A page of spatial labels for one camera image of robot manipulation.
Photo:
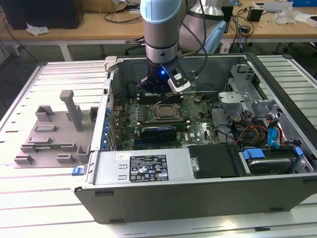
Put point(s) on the blue case latch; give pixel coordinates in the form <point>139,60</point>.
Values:
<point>77,172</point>

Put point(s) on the green motherboard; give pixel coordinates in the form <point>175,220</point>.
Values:
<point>198,129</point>

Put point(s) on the crumpled white paper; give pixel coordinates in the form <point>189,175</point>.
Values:
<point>37,29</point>

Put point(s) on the gray parts rack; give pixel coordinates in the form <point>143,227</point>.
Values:
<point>62,138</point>

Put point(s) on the small black box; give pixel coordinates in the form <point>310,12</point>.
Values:
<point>254,14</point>

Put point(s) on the small brown board connector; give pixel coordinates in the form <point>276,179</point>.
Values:
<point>197,98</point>

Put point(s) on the small black adapter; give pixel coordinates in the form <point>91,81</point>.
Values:
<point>245,28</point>

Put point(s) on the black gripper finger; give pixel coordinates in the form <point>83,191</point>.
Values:
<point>144,84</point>

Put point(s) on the silver power supply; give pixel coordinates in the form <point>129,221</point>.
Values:
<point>109,168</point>

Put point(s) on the open black PC case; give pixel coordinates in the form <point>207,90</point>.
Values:
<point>198,198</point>

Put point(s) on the clear plastic bag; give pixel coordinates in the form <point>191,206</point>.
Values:
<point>284,16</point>

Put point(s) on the silver drive cage bracket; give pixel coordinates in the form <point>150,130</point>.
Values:
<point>232,98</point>

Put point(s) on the wooden desk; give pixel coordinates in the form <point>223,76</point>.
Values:
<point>74,34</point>
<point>267,31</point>

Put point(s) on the black power supply label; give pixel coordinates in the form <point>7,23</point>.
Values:
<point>148,168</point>

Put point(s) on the green RAM stick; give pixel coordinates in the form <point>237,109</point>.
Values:
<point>43,147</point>

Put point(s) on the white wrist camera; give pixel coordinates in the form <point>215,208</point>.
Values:
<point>182,85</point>

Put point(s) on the perforated metal cage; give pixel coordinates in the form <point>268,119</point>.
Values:
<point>237,84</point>

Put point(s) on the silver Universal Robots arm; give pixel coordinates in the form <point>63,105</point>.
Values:
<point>161,27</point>

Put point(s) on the blue box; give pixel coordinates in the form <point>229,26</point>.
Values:
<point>305,2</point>

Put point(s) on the black computer tower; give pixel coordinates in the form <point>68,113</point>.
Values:
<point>44,12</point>

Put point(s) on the black graphics card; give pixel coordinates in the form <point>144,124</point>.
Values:
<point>158,135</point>

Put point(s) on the black drive bay cover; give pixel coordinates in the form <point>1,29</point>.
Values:
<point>213,161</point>

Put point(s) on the CPU socket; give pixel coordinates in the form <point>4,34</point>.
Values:
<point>155,118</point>

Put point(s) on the white flat box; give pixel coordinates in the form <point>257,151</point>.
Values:
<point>307,19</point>

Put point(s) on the hard disk in blue carrier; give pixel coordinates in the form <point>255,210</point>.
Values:
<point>270,166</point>

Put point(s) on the black RAM slot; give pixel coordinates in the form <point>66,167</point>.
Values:
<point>182,127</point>

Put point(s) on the blue expansion slot clip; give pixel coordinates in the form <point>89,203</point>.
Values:
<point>104,144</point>
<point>107,124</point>
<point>108,113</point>
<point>106,135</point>

